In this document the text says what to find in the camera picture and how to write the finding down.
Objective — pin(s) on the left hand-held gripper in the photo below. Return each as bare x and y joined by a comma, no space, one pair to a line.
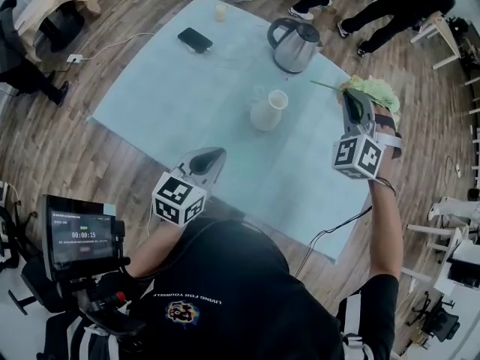
180,197

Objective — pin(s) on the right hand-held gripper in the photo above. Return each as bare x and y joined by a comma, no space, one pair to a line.
356,156

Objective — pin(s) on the white flowers bunch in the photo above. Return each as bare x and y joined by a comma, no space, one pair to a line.
378,92

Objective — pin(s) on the white ribbed vase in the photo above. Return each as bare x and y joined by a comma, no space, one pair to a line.
266,116

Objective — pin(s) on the person's right forearm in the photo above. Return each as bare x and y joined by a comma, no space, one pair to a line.
386,231

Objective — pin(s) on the person's left forearm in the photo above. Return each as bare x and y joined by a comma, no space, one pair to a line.
157,249

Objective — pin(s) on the person's right hand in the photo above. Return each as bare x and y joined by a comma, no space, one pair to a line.
386,122

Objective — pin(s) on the light blue cloth table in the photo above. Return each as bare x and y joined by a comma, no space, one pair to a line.
187,107

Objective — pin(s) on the steel electric kettle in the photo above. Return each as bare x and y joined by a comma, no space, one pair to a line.
296,51

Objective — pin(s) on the wooden top white desk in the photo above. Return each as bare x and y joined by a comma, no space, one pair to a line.
448,36

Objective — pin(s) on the black smartphone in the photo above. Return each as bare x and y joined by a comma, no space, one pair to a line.
195,40

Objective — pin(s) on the person's black t-shirt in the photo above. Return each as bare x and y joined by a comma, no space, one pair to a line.
243,283

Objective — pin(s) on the black rig monitor screen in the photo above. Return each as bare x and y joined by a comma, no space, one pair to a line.
80,234

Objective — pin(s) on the cream candle cup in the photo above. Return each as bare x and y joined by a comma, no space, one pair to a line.
221,13

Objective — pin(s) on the white power strip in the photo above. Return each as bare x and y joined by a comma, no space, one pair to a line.
75,58

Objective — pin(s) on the black desktop monitor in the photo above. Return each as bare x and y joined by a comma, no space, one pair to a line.
465,274

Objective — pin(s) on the black office chair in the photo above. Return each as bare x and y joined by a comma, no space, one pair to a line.
30,287
440,317

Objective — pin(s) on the black monitor mount rig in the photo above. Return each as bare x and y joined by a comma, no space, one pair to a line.
97,302

